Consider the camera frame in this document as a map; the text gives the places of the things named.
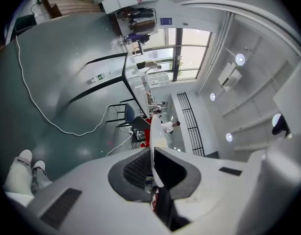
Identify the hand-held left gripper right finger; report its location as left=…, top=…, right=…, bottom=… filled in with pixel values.
left=154, top=147, right=264, bottom=235

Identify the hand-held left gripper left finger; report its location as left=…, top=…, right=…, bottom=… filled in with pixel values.
left=26, top=147, right=171, bottom=235

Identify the person's light trouser leg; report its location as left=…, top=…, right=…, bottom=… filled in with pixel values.
left=2, top=159, right=35, bottom=197
left=30, top=169, right=53, bottom=194

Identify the black metal railing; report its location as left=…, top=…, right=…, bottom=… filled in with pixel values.
left=176, top=92, right=205, bottom=157

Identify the white shoe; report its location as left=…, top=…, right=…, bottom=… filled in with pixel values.
left=12, top=149, right=33, bottom=166
left=32, top=160, right=46, bottom=175

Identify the red cabinet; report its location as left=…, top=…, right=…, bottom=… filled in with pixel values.
left=143, top=117, right=152, bottom=148

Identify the blue chair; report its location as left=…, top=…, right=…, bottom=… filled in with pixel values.
left=105, top=102, right=151, bottom=130

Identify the clear plastic water bottle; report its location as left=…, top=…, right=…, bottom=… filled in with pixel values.
left=88, top=72, right=106, bottom=84

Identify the white ceiling air conditioner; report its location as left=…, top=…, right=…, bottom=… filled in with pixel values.
left=217, top=62, right=242, bottom=92

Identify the large window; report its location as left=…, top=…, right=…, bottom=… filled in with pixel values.
left=140, top=27, right=212, bottom=82

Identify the clothes rack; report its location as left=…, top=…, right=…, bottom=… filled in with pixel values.
left=116, top=7, right=159, bottom=46

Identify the wooden platform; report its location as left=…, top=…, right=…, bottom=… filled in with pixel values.
left=42, top=0, right=102, bottom=19

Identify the white cabinet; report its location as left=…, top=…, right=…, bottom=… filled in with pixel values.
left=101, top=0, right=139, bottom=15

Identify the long white floor cable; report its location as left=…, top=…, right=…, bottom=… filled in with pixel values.
left=15, top=35, right=111, bottom=137

